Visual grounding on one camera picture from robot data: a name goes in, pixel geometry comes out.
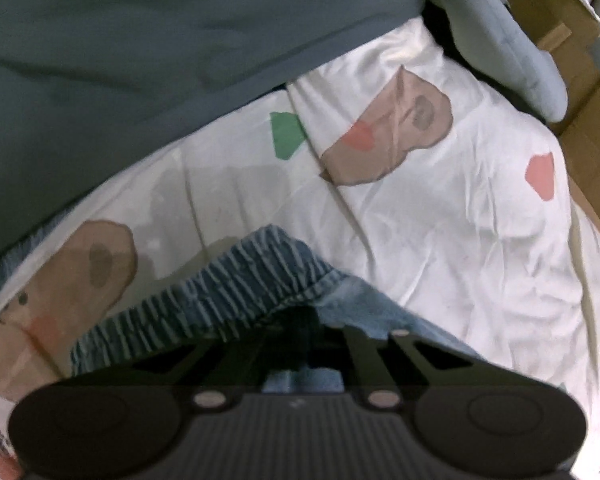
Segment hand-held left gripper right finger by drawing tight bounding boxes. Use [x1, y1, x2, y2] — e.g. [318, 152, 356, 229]
[320, 325, 536, 407]

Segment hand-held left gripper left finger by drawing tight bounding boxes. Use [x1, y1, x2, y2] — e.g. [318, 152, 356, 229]
[72, 309, 308, 408]

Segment blue denim pants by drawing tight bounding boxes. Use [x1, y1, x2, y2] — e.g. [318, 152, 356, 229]
[70, 225, 486, 393]

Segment white printed bed sheet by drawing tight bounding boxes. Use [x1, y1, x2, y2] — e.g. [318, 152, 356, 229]
[0, 15, 600, 480]

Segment grey-blue shirt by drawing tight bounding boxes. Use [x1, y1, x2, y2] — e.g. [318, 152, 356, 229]
[0, 0, 426, 271]

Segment flattened cardboard sheet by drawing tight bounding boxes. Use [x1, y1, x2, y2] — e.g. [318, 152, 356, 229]
[480, 0, 600, 256]

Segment black cloth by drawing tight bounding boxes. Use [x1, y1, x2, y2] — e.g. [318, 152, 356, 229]
[420, 0, 481, 73]

